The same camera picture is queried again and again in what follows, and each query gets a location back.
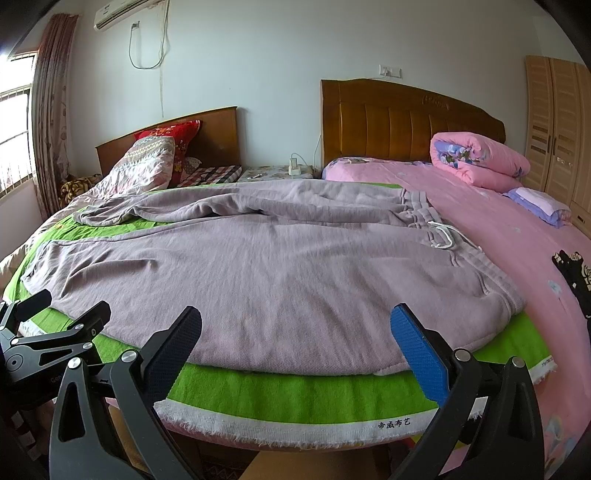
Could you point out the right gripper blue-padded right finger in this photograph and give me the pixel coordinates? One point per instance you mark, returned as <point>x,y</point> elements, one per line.
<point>488,424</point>

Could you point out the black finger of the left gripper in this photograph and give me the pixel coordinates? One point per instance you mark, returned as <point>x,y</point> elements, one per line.
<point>13,314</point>
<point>87,320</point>

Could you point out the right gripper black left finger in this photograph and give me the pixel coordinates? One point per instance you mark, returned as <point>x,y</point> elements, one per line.
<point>84,443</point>

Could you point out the lilac knit pants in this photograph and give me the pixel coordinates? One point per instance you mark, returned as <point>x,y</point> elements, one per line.
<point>290,277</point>

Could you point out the brown yellow patterned blanket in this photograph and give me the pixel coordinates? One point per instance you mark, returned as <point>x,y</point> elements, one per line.
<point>76,186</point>

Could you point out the pale pink patterned quilt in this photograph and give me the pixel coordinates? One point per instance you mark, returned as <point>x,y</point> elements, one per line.
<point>146,166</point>

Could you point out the red plaid blanket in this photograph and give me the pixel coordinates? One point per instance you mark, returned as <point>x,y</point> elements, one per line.
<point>212,175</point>

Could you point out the black patterned garment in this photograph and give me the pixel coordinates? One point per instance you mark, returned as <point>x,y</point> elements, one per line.
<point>577,275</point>

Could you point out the green cartoon bed sheet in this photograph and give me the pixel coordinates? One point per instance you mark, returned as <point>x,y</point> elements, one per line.
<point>288,410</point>

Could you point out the pink bed sheet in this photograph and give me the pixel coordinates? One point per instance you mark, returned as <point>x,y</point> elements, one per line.
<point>522,245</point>

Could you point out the red embroidered pillow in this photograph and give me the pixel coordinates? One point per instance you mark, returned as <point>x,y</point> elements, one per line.
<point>182,133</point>

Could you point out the pink patterned curtain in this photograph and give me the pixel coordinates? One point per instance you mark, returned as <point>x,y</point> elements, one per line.
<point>49,111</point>

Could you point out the small brown wooden headboard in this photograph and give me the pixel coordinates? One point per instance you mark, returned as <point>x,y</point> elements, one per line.
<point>216,143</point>

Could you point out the bright window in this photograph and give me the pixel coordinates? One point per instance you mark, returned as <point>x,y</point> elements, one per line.
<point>16,164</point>

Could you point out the nightstand with floral cover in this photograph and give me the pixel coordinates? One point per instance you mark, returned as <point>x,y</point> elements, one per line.
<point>268,173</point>

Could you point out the white charger on nightstand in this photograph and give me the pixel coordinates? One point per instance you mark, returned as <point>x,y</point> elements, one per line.
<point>294,168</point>

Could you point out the rolled pink floral quilt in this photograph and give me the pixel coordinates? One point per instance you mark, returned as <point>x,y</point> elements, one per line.
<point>478,160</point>

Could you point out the large brown wooden headboard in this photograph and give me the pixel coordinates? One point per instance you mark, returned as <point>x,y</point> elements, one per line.
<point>389,121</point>

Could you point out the light wooden wardrobe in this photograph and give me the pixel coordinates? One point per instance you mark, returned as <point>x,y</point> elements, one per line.
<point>558,135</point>

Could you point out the white wall air conditioner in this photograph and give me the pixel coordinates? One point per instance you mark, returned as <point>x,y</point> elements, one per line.
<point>115,11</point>

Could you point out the white wall socket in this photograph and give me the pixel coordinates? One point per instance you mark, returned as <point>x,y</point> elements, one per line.
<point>390,72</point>

